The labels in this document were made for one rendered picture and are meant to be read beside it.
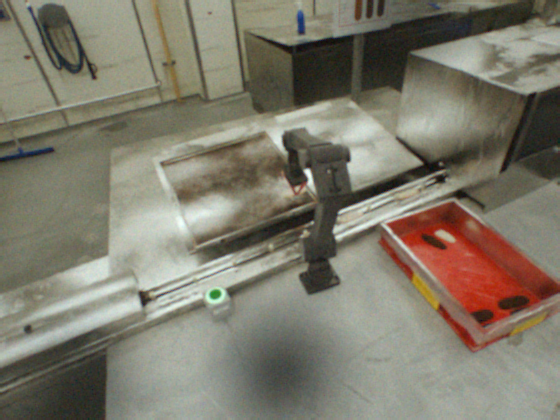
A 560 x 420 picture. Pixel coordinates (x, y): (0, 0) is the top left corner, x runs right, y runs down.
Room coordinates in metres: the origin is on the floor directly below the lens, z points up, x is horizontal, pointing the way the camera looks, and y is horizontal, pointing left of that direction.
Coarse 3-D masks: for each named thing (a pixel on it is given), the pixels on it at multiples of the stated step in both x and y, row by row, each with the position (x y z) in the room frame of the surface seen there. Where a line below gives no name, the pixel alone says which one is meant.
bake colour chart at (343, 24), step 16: (336, 0) 1.89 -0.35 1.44; (352, 0) 1.92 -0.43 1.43; (368, 0) 1.94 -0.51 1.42; (384, 0) 1.97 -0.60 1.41; (336, 16) 1.89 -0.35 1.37; (352, 16) 1.92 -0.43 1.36; (368, 16) 1.95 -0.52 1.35; (384, 16) 1.98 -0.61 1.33; (336, 32) 1.89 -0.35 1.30; (352, 32) 1.92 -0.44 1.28
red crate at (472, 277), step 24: (384, 240) 0.87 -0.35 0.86; (408, 240) 0.89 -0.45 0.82; (456, 240) 0.87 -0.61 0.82; (432, 264) 0.77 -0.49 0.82; (456, 264) 0.76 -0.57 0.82; (480, 264) 0.75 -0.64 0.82; (456, 288) 0.67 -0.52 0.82; (480, 288) 0.66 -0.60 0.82; (504, 288) 0.65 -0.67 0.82; (504, 312) 0.57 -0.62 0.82; (504, 336) 0.49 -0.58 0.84
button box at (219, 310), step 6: (222, 288) 0.70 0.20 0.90; (204, 294) 0.68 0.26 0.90; (204, 300) 0.67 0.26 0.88; (222, 300) 0.65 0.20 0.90; (228, 300) 0.65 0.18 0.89; (204, 306) 0.69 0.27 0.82; (210, 306) 0.63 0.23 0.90; (216, 306) 0.64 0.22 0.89; (222, 306) 0.64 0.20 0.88; (228, 306) 0.65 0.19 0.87; (210, 312) 0.63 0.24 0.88; (216, 312) 0.63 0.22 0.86; (222, 312) 0.64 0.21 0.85; (228, 312) 0.65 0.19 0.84; (216, 318) 0.63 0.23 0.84; (222, 318) 0.64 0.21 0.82
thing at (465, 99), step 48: (432, 48) 1.50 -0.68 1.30; (480, 48) 1.45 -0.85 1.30; (528, 48) 1.40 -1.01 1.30; (432, 96) 1.32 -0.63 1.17; (480, 96) 1.14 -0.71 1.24; (528, 96) 1.71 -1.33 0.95; (432, 144) 1.28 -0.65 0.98; (480, 144) 1.09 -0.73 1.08; (480, 192) 1.03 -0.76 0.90; (528, 192) 1.09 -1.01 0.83
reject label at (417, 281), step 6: (414, 276) 0.70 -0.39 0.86; (414, 282) 0.69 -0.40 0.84; (420, 282) 0.67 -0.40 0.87; (420, 288) 0.67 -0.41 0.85; (426, 288) 0.64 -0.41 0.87; (426, 294) 0.64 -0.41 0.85; (432, 300) 0.61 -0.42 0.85; (432, 306) 0.61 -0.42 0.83; (438, 306) 0.59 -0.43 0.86; (540, 318) 0.52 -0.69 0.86; (528, 324) 0.51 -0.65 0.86; (534, 324) 0.51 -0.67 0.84; (516, 330) 0.49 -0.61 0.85; (522, 330) 0.50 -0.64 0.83
